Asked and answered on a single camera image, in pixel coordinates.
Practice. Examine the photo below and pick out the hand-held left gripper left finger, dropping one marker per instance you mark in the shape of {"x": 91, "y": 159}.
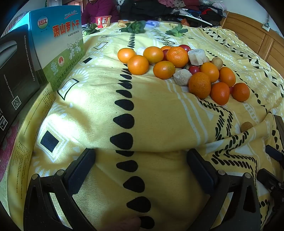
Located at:
{"x": 81, "y": 171}

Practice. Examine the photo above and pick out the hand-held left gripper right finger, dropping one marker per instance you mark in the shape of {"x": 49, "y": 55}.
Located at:
{"x": 200, "y": 166}

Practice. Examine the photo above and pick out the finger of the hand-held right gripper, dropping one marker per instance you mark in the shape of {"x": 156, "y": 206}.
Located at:
{"x": 275, "y": 152}
{"x": 271, "y": 184}

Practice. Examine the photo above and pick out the small tan round fruit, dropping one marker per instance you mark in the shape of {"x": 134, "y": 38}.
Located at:
{"x": 246, "y": 126}

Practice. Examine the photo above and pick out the red cherry tomato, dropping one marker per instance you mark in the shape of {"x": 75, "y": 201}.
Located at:
{"x": 194, "y": 69}
{"x": 186, "y": 47}
{"x": 165, "y": 53}
{"x": 230, "y": 89}

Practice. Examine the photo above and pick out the tan round food chunk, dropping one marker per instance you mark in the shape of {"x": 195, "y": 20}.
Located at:
{"x": 182, "y": 77}

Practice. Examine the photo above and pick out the brown kiwi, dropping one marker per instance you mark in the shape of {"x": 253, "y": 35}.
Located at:
{"x": 217, "y": 62}

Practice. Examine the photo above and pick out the white rough food chunk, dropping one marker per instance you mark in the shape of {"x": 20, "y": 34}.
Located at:
{"x": 196, "y": 57}

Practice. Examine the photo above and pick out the pile of oranges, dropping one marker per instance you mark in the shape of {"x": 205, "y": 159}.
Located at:
{"x": 177, "y": 56}

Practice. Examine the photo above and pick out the pale food chunk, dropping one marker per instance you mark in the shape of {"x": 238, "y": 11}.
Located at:
{"x": 139, "y": 51}

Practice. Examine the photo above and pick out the person's left hand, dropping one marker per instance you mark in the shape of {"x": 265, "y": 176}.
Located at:
{"x": 129, "y": 224}

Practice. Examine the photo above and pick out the yellow printed flat box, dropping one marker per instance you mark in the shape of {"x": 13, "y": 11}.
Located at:
{"x": 26, "y": 133}

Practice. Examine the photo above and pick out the black carton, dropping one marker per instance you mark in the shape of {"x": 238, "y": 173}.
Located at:
{"x": 17, "y": 77}

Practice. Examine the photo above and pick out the wooden headboard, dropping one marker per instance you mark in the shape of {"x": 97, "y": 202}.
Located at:
{"x": 255, "y": 40}

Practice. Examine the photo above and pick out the blue and green carton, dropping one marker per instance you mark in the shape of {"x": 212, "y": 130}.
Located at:
{"x": 60, "y": 44}

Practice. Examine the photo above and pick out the green leafy vegetable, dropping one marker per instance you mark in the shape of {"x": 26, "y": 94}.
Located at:
{"x": 91, "y": 29}
{"x": 133, "y": 27}
{"x": 177, "y": 31}

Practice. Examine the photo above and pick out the orange snack packet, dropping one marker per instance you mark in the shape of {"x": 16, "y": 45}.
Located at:
{"x": 185, "y": 21}

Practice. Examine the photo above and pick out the blue tissue pack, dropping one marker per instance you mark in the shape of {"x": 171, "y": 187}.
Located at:
{"x": 153, "y": 23}

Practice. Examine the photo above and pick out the red instant noodle cup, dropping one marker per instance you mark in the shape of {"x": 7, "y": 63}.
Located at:
{"x": 103, "y": 21}

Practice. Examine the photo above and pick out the packaged bread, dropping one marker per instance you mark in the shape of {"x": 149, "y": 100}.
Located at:
{"x": 123, "y": 23}

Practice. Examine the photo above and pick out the pile of clothes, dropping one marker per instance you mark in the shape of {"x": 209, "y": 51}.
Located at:
{"x": 177, "y": 8}

